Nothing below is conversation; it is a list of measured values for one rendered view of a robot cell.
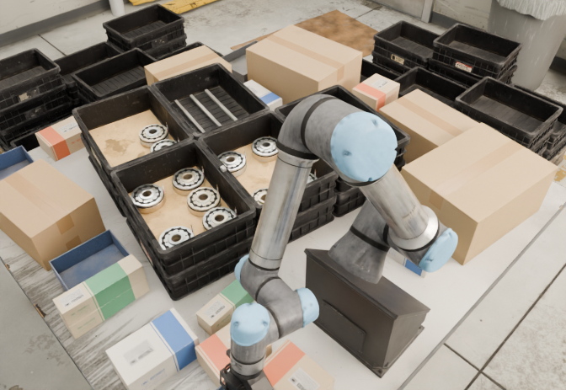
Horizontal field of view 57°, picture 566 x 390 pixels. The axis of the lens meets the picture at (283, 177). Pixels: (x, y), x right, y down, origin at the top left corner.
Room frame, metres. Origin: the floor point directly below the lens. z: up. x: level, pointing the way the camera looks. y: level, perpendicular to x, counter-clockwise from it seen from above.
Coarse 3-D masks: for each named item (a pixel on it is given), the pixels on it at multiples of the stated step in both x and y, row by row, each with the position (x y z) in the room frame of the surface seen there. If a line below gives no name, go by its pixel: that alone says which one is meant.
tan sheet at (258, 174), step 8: (248, 144) 1.46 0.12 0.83; (240, 152) 1.41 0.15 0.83; (248, 152) 1.41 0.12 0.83; (248, 160) 1.37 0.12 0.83; (256, 160) 1.37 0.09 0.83; (248, 168) 1.33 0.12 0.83; (256, 168) 1.33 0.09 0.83; (264, 168) 1.33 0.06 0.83; (272, 168) 1.33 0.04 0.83; (240, 176) 1.29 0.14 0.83; (248, 176) 1.29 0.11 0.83; (256, 176) 1.29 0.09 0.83; (264, 176) 1.29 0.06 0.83; (248, 184) 1.25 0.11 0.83; (256, 184) 1.25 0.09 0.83; (264, 184) 1.25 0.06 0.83; (248, 192) 1.21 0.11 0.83
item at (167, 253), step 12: (180, 144) 1.34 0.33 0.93; (156, 156) 1.28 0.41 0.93; (120, 168) 1.22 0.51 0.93; (216, 168) 1.22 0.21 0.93; (228, 180) 1.16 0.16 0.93; (120, 192) 1.12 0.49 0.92; (240, 192) 1.11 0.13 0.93; (132, 204) 1.07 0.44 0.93; (252, 204) 1.06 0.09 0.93; (240, 216) 1.01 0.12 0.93; (252, 216) 1.02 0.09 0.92; (144, 228) 0.97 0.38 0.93; (216, 228) 0.97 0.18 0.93; (228, 228) 0.98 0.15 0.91; (156, 240) 0.93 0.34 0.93; (192, 240) 0.93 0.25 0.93; (204, 240) 0.94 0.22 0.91; (168, 252) 0.89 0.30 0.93; (180, 252) 0.90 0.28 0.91
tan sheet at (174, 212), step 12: (168, 180) 1.27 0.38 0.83; (168, 192) 1.22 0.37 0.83; (168, 204) 1.16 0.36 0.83; (180, 204) 1.16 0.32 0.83; (144, 216) 1.11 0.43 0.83; (156, 216) 1.11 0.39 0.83; (168, 216) 1.11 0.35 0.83; (180, 216) 1.11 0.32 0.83; (192, 216) 1.11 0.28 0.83; (156, 228) 1.06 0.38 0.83
